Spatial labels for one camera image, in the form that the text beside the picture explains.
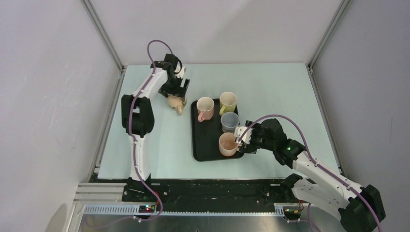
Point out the orange translucent cup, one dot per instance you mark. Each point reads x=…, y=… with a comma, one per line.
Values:
x=227, y=144

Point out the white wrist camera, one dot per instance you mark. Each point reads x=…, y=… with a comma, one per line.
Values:
x=242, y=135
x=181, y=72

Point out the yellow mug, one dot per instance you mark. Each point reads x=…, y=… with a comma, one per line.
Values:
x=228, y=102

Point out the pink mug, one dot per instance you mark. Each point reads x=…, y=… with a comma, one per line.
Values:
x=205, y=107

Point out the aluminium frame rail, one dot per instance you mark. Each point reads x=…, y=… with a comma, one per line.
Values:
x=109, y=197

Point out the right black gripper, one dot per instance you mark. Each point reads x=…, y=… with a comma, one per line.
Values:
x=250, y=148

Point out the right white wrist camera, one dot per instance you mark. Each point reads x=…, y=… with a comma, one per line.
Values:
x=242, y=135

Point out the black rectangular tray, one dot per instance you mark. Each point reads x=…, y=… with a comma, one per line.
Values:
x=205, y=137

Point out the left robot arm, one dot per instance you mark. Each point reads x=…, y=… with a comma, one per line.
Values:
x=137, y=118

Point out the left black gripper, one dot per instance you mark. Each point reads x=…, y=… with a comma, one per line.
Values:
x=178, y=91

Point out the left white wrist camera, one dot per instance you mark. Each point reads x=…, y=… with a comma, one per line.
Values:
x=181, y=72

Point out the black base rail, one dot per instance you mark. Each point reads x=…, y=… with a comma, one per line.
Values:
x=214, y=195

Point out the clear glass mug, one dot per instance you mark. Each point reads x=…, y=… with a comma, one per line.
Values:
x=229, y=122

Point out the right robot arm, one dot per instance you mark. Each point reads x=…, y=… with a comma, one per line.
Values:
x=357, y=208

